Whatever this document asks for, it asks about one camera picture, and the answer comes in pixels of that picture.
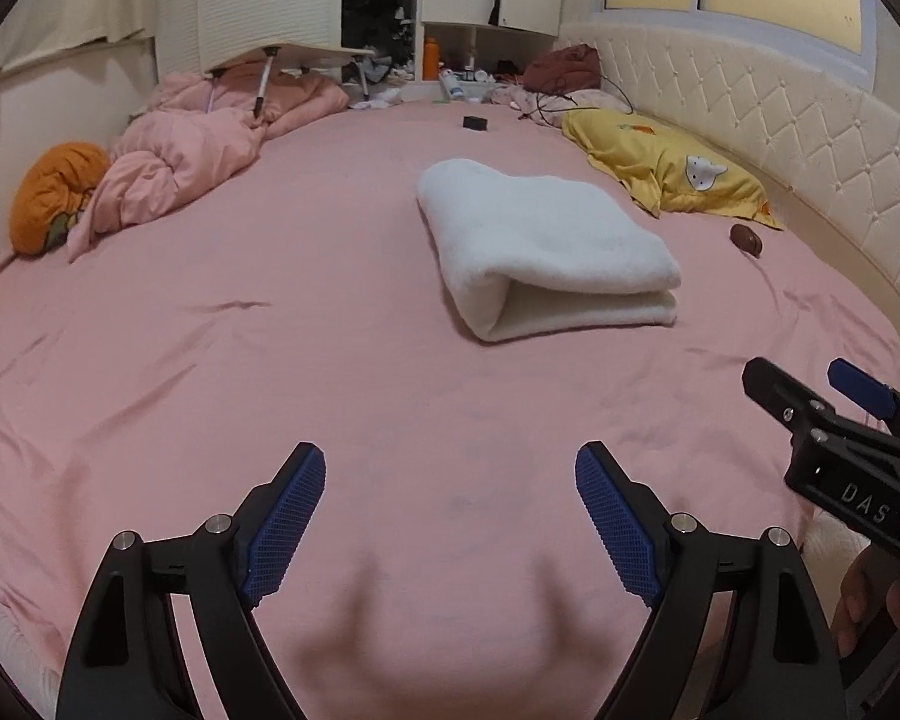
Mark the pink crumpled duvet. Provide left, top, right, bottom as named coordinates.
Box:
left=66, top=62, right=349, bottom=260

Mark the small black box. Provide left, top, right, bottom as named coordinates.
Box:
left=461, top=115, right=489, bottom=132

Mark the yellow cartoon pillow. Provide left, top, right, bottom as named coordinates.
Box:
left=560, top=107, right=782, bottom=229

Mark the dark red garment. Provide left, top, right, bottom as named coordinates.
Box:
left=521, top=44, right=603, bottom=96

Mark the white wardrobe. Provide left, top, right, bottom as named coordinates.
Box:
left=154, top=0, right=562, bottom=73

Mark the pink bed sheet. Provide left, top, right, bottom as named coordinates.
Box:
left=0, top=104, right=900, bottom=718

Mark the white tube bottle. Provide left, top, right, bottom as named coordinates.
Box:
left=439, top=68, right=466, bottom=101

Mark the right hand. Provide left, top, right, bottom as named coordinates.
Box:
left=831, top=544, right=900, bottom=658

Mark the small brown object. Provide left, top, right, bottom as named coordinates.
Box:
left=730, top=223, right=763, bottom=259

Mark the white folding bed table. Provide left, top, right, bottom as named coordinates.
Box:
left=203, top=43, right=379, bottom=119

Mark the orange bottle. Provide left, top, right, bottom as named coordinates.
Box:
left=421, top=36, right=440, bottom=82

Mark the orange pumpkin plush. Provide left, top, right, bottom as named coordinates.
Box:
left=9, top=142, right=110, bottom=257

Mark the white fuzzy cardigan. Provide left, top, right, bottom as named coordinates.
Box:
left=418, top=160, right=681, bottom=343

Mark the cream tufted headboard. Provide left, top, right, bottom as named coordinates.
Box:
left=557, top=21, right=900, bottom=334

